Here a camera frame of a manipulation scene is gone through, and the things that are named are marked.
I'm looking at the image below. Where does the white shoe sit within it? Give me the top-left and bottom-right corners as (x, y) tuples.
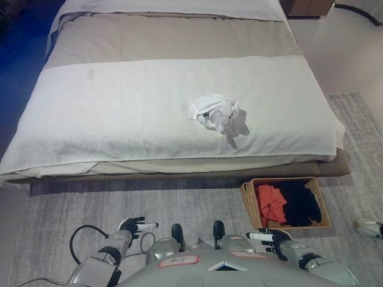
(355, 219), (383, 239)

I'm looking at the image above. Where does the bed with white blanket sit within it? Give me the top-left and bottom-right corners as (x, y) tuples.
(0, 55), (346, 176)

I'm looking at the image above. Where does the dark curved chair base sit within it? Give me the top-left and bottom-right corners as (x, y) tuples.
(334, 0), (378, 27)

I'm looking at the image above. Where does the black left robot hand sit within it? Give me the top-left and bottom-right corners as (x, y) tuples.
(118, 216), (160, 240)

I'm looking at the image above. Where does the thin grey floor cable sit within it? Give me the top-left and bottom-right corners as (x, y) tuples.
(124, 231), (157, 260)

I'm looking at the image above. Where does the silver robot leg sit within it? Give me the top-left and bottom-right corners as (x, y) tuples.
(211, 220), (256, 255)
(145, 223), (189, 266)

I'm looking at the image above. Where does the beige bed base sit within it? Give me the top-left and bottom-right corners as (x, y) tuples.
(5, 148), (351, 184)

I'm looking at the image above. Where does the grey rug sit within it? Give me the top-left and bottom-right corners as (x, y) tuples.
(8, 91), (383, 287)

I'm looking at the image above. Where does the silver right robot leg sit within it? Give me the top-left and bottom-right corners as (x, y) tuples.
(211, 220), (256, 255)

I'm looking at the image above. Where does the white garment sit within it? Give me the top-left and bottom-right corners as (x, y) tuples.
(188, 93), (241, 132)

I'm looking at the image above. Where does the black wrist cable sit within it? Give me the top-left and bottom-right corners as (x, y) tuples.
(69, 224), (111, 266)

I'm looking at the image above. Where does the blank red-bordered sticker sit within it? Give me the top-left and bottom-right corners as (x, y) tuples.
(229, 251), (268, 259)

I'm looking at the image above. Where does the orange garment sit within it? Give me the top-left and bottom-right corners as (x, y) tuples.
(256, 184), (287, 227)

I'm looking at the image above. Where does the woven wicker laundry basket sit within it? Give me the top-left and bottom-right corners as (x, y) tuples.
(239, 176), (332, 230)

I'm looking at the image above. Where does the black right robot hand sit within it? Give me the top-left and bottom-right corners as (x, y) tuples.
(245, 227), (293, 261)

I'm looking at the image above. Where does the beige duvet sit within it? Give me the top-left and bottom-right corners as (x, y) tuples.
(44, 11), (305, 70)

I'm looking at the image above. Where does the black garment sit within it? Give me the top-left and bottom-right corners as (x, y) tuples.
(275, 181), (323, 227)

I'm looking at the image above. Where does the silver left robot leg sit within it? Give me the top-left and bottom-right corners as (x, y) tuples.
(145, 223), (189, 266)

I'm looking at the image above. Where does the silver robot torso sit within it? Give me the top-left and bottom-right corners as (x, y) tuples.
(119, 249), (360, 287)

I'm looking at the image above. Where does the brown wooden nightstand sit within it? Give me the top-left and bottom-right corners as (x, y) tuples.
(279, 0), (335, 18)

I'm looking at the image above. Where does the handwritten red-bordered sticker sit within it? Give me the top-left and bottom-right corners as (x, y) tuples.
(158, 254), (200, 268)

